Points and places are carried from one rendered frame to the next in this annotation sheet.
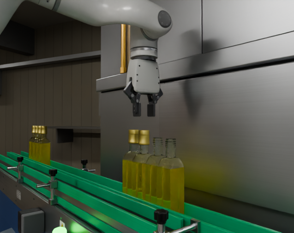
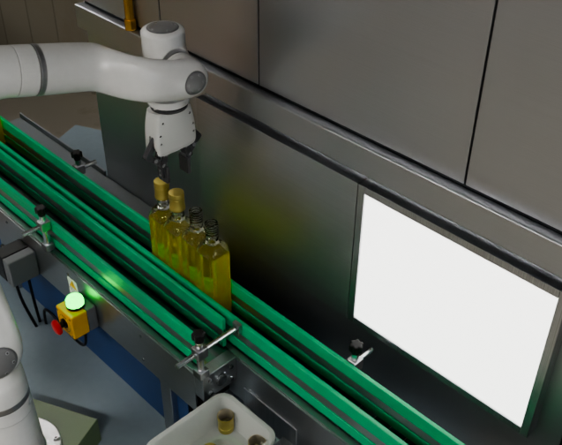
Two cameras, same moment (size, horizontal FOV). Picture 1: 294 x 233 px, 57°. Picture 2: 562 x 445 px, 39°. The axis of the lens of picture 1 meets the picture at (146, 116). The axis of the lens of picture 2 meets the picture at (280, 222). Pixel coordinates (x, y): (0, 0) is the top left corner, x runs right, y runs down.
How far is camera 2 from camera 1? 1.13 m
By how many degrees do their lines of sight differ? 38
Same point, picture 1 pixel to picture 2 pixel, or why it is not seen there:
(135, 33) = not seen: hidden behind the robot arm
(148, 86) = (178, 143)
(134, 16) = (151, 97)
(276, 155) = (330, 258)
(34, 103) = not seen: outside the picture
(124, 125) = (141, 111)
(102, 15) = (103, 89)
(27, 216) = (12, 262)
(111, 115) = not seen: hidden behind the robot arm
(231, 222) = (277, 319)
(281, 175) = (333, 278)
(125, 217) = (161, 313)
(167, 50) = (207, 41)
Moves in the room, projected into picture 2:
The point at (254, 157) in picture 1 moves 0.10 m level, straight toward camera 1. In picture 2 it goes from (310, 251) to (298, 281)
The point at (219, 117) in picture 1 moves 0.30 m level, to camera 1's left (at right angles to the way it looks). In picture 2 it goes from (276, 190) to (131, 196)
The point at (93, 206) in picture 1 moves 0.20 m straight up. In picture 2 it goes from (118, 283) to (108, 212)
